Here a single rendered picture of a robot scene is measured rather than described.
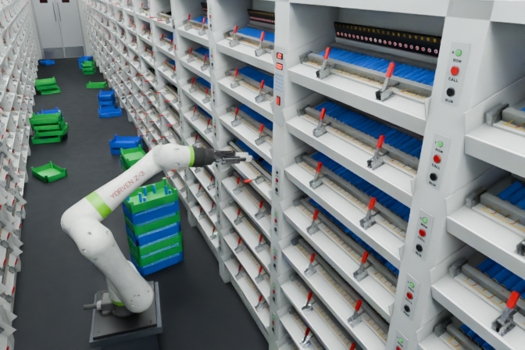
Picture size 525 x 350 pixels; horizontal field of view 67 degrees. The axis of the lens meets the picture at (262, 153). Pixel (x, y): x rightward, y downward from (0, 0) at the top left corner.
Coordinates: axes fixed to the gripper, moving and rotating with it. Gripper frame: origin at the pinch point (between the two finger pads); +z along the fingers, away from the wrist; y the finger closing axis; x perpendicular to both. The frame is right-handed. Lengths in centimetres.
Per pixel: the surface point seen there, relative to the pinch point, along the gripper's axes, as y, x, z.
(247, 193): 8.6, 23.3, 11.4
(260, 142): -12.5, -11.6, -0.3
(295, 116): -37.2, -30.1, -3.5
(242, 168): 5.4, 7.9, 3.9
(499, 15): -108, -68, -19
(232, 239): 26, 62, 19
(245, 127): 7.5, -12.1, 2.6
